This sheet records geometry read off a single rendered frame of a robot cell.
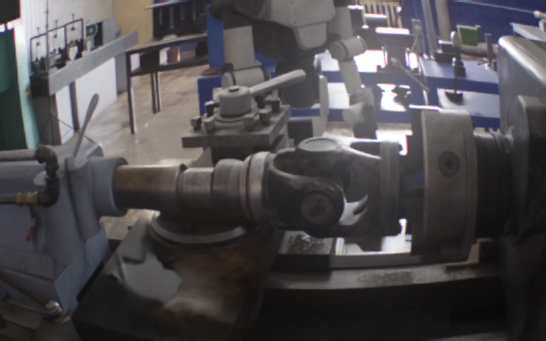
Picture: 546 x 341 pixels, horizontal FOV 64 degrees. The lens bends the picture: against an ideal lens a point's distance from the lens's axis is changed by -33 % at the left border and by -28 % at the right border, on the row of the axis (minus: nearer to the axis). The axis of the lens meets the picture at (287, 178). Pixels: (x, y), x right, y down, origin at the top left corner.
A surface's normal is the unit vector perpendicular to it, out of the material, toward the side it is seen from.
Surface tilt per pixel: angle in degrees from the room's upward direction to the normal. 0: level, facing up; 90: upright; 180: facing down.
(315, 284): 0
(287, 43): 103
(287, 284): 0
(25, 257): 62
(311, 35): 94
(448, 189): 66
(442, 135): 30
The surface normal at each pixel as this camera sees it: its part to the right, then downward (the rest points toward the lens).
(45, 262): -0.20, -0.07
